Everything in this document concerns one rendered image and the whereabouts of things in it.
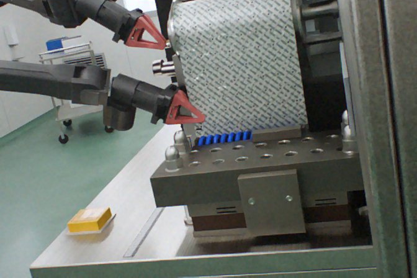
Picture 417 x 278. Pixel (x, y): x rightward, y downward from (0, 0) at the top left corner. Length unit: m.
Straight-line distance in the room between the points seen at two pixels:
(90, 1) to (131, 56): 6.00
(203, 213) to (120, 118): 0.31
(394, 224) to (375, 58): 0.07
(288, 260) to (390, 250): 0.69
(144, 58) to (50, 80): 6.00
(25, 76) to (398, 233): 0.97
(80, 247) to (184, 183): 0.26
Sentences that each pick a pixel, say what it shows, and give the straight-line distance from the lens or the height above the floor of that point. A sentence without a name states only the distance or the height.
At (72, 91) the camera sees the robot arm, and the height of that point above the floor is 1.18.
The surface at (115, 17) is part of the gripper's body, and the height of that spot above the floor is 1.31.
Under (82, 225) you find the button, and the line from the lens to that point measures 1.16.
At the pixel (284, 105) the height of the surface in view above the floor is 1.08.
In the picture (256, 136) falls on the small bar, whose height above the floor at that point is 1.04.
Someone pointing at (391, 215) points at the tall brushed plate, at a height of 1.24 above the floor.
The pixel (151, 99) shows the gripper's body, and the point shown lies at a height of 1.14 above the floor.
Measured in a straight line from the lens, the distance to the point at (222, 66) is 1.09.
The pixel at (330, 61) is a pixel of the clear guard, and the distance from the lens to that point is 2.12.
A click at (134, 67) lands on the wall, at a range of 7.18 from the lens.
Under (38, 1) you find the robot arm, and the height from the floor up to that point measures 1.37.
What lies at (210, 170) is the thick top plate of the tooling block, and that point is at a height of 1.03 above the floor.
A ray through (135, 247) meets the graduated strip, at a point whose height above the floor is 0.90.
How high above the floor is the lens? 1.35
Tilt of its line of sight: 15 degrees down
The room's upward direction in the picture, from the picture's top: 11 degrees counter-clockwise
